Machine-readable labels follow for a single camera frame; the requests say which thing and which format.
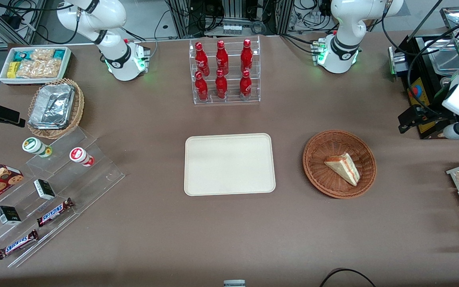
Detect triangular sandwich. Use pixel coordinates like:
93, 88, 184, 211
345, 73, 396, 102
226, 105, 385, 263
324, 153, 361, 187

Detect light wicker basket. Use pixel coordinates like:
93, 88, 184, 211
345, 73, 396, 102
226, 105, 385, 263
27, 78, 85, 140

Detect brown wicker basket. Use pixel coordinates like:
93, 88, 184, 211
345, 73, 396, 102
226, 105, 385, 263
302, 130, 377, 199

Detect beige plastic tray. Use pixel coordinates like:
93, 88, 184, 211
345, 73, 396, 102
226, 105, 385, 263
184, 133, 277, 197

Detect black food display case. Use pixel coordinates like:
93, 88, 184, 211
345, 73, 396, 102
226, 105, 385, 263
407, 6, 459, 140

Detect green lid yogurt cup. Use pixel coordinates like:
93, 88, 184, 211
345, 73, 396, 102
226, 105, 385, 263
22, 137, 53, 158

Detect stacked aluminium foil trays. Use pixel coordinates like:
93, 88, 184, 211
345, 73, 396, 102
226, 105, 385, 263
29, 83, 75, 130

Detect grey metal controller box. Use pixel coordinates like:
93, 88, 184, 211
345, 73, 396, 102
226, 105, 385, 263
388, 46, 409, 79

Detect clear cracker bag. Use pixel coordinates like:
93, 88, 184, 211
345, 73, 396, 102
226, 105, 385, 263
30, 48, 55, 61
16, 59, 62, 79

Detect white snack bin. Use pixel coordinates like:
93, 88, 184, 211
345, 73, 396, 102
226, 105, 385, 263
0, 46, 73, 86

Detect red lid yogurt cup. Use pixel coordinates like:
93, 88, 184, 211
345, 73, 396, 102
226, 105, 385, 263
69, 147, 95, 167

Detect small black carton box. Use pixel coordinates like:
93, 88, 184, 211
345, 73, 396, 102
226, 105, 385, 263
33, 179, 56, 201
0, 206, 22, 226

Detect clear acrylic stepped stand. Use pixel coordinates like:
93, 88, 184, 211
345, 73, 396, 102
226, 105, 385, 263
0, 127, 126, 268

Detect Snickers chocolate bar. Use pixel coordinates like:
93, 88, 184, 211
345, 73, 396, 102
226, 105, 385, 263
36, 198, 75, 228
0, 229, 39, 260

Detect red cola bottle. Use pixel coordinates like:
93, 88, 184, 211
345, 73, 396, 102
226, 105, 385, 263
194, 71, 209, 101
241, 39, 253, 73
239, 70, 253, 98
216, 40, 230, 75
215, 69, 229, 99
195, 42, 210, 76

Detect clear acrylic bottle rack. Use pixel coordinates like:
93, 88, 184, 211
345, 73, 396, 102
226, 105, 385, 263
189, 36, 261, 105

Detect black cable loop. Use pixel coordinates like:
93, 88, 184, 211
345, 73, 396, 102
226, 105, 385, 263
319, 268, 377, 287

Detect equipment cabinet with cables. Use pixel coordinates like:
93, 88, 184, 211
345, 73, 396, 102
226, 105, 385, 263
166, 0, 333, 39

